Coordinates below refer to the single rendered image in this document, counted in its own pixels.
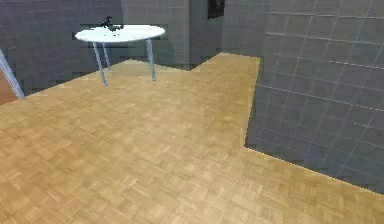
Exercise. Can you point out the dark framed wall picture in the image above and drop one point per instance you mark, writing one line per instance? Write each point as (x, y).
(215, 8)

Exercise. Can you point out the white round table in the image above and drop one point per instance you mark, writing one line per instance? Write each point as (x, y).
(126, 33)

